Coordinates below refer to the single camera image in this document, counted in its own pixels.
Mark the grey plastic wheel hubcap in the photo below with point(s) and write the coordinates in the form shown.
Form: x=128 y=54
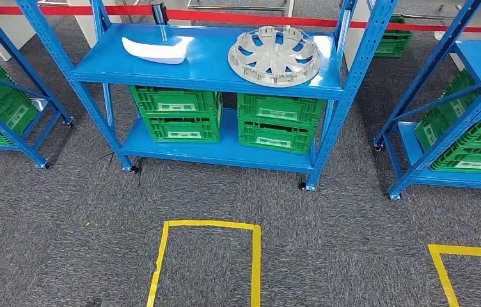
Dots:
x=275 y=55

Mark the white plastic mirror cover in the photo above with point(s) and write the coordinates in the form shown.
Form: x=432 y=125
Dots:
x=155 y=53

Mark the red barrier belt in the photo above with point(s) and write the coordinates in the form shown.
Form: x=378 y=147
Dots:
x=223 y=18

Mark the black barrier post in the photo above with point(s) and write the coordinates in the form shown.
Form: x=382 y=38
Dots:
x=159 y=12

